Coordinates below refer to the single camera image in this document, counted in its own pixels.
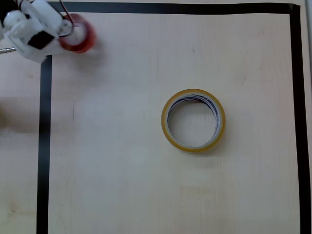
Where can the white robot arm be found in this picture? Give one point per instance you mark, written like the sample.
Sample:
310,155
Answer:
12,19

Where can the thin metal rod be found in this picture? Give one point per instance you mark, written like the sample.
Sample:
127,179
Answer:
7,50

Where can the small red tape roll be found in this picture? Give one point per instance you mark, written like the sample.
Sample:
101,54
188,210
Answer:
89,36

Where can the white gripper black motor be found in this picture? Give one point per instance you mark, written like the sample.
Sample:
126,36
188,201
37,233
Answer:
64,29

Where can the large yellow tape roll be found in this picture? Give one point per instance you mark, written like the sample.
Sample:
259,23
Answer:
165,126

